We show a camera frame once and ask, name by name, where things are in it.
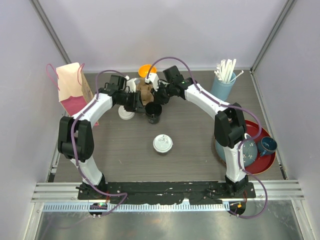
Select blue plate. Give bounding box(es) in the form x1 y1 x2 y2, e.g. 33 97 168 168
214 140 258 168

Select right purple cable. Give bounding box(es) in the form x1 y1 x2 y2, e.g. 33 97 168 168
147 56 270 221

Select pink paper gift bag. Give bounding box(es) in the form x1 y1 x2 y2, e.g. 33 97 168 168
46 62 94 117

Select cardboard cup carrier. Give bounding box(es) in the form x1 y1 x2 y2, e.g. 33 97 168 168
136 82 154 106

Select dark blue mug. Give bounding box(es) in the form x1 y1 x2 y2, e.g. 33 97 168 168
257 136 278 157

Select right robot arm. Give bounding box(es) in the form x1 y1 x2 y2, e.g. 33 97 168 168
145 65 249 198

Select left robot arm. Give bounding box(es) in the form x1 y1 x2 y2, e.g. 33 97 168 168
57 74 142 200

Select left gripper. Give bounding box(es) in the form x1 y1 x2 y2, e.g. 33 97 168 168
116 90 146 114

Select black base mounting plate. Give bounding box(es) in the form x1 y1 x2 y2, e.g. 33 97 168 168
77 181 257 205

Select purple cable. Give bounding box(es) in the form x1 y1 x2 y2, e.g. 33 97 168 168
71 69 130 217
147 56 270 221

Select red round tray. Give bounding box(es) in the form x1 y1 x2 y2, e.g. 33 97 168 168
218 120 276 175

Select black paper coffee cup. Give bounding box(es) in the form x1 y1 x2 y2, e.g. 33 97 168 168
145 102 162 124

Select blue straw holder cup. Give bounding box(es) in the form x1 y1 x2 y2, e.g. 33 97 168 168
210 76 236 101

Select orange bowl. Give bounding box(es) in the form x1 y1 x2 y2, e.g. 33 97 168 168
138 64 157 78

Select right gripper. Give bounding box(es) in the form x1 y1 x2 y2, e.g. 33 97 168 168
150 81 174 105

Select white cup lid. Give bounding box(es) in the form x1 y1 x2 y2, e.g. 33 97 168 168
152 134 173 152
118 105 135 120

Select white wrapped straws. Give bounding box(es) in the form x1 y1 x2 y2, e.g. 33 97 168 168
214 58 244 84

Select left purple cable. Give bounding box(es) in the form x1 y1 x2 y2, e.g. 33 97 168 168
71 69 130 217

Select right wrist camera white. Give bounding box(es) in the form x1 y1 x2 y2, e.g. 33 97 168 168
144 73 159 92

